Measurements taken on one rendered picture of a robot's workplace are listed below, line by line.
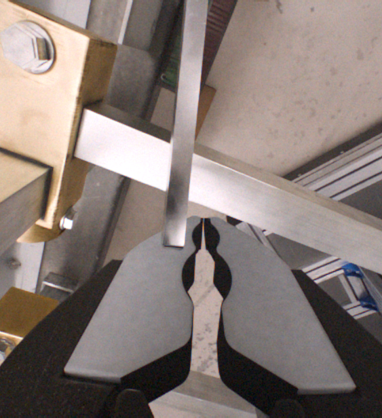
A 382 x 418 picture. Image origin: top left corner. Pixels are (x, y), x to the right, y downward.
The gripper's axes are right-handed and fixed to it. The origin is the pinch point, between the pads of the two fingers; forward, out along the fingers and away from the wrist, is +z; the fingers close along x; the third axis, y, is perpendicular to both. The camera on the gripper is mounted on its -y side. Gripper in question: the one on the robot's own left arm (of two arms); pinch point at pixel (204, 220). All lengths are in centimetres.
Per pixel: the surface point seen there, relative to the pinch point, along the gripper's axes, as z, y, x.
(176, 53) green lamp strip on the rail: 19.3, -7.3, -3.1
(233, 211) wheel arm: 4.7, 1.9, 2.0
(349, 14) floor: 90, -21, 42
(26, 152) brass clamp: 3.7, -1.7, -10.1
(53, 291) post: 16.7, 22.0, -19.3
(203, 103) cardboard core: 82, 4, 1
